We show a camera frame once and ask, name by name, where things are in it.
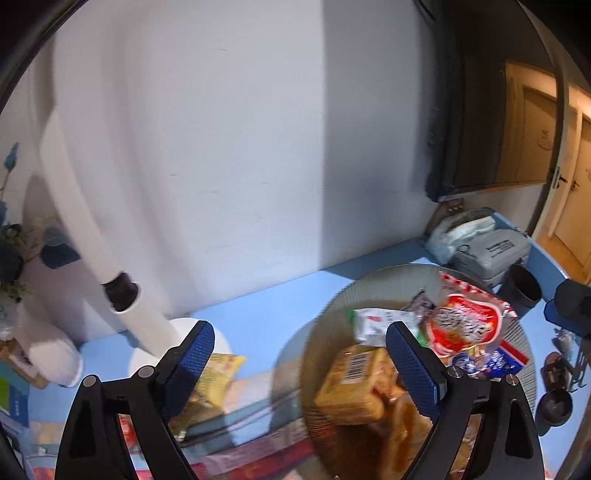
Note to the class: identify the white plastic bag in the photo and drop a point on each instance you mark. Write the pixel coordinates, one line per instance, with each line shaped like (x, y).
(455, 235)

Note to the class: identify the white green snack packet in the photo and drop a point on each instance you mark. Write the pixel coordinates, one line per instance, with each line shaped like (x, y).
(369, 323)

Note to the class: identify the orange bread packet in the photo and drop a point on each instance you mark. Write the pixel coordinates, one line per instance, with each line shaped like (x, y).
(401, 434)

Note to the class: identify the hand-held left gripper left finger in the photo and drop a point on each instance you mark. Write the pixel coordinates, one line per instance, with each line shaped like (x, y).
(189, 364)

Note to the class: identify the grey case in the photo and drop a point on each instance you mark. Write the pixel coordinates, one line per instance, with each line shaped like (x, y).
(494, 254)

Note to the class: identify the black monitor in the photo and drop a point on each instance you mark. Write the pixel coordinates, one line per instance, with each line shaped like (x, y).
(526, 129)

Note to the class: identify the white ribbed vase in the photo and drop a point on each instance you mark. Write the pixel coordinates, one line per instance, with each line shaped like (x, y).
(51, 355)

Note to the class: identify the white desk lamp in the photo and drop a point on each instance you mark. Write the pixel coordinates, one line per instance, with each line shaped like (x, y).
(83, 221)

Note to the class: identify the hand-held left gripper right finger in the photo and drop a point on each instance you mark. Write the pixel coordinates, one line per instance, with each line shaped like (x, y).
(411, 364)

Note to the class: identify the ribbed glass bowl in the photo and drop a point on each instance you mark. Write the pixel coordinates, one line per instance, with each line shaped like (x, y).
(332, 314)

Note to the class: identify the brown pen holder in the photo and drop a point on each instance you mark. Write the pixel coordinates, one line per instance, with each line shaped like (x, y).
(27, 369)

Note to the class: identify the grey snack packet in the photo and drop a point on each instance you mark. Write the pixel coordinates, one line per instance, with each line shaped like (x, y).
(421, 304)

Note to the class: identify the black cup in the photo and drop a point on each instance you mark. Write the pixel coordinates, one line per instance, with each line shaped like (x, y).
(519, 295)

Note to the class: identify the black small bowl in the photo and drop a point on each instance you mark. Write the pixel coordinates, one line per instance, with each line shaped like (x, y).
(554, 406)

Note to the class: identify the yellow cracker packet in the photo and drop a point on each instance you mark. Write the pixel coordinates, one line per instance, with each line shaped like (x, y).
(351, 387)

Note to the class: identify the blue snack packet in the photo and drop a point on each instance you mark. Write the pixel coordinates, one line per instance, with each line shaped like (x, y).
(489, 362)

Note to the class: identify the wooden door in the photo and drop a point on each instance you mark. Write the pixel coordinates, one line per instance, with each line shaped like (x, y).
(577, 217)

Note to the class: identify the red white snack packet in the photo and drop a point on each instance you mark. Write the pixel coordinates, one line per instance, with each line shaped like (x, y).
(461, 318)

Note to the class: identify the green poster book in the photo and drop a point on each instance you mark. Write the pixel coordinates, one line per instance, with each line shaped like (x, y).
(11, 401)

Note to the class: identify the yellow snack packet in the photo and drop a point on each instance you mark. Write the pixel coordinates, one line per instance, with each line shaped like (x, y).
(219, 378)

